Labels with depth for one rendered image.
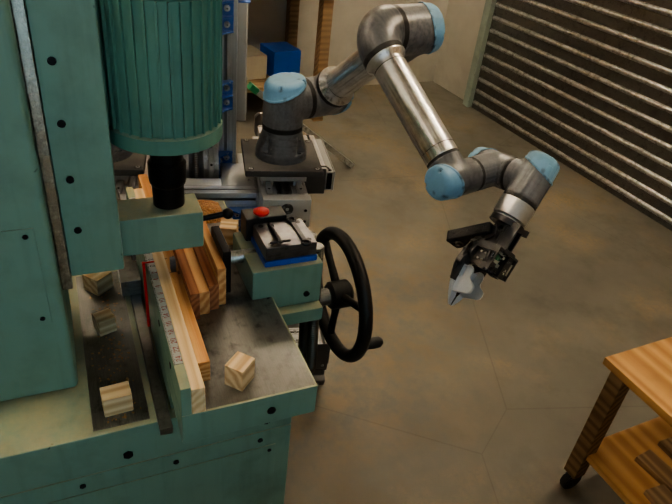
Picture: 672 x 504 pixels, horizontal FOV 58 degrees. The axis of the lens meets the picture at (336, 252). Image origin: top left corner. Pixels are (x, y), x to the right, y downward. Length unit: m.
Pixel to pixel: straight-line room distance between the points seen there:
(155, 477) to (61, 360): 0.26
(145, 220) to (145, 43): 0.30
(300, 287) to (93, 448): 0.43
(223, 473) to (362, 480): 0.85
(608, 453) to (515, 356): 0.63
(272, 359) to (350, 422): 1.14
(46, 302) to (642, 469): 1.68
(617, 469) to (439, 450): 0.53
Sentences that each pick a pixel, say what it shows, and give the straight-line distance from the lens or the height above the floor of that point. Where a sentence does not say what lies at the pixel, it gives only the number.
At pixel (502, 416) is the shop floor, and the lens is 2.29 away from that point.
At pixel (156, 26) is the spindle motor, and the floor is 1.38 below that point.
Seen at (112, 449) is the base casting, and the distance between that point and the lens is 1.09.
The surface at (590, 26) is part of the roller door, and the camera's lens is 4.19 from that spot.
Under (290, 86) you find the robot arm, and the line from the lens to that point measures 1.72.
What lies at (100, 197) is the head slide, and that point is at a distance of 0.96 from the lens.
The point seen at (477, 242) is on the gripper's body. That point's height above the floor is 0.95.
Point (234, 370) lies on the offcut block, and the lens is 0.93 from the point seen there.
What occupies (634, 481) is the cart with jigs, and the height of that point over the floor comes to 0.18.
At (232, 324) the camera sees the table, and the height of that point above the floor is 0.90.
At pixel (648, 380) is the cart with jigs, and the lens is 1.82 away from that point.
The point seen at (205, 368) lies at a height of 0.93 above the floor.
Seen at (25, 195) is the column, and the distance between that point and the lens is 0.91.
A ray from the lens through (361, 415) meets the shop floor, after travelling 2.15.
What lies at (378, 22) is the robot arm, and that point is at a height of 1.29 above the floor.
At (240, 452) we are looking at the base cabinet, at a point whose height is 0.67.
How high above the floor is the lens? 1.60
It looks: 34 degrees down
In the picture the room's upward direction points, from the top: 7 degrees clockwise
